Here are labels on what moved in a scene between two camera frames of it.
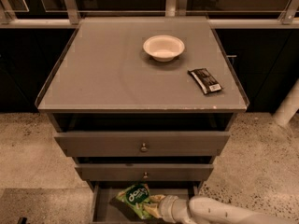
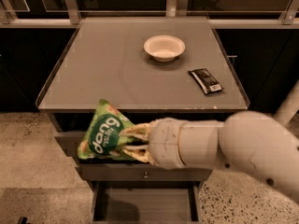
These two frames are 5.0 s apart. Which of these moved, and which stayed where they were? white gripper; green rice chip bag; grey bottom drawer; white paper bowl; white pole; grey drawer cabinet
Moved: green rice chip bag; white gripper
Stayed: grey drawer cabinet; grey bottom drawer; white paper bowl; white pole
